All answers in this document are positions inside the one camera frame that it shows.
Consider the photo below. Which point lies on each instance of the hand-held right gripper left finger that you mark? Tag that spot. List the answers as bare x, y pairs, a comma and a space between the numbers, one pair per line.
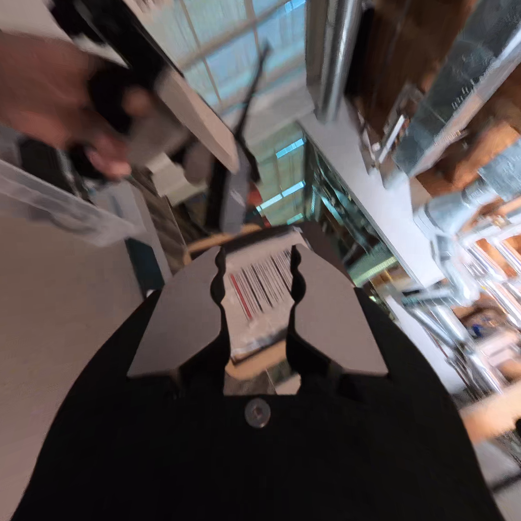
179, 325

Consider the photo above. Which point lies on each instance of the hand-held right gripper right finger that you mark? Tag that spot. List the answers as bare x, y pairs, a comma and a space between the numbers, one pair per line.
338, 325

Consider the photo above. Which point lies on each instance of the clear plastic box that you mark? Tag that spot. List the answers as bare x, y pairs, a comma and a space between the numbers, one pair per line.
61, 203

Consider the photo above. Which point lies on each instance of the glass window wall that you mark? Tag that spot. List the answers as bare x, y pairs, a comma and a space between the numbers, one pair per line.
244, 40

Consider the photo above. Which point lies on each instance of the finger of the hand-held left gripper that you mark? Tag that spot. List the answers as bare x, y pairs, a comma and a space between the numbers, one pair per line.
197, 163
203, 126

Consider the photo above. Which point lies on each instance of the silver ventilation duct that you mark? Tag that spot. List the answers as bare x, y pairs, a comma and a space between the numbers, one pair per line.
447, 211

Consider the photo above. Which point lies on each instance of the person's left hand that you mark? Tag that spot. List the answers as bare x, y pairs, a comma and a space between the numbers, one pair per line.
40, 89

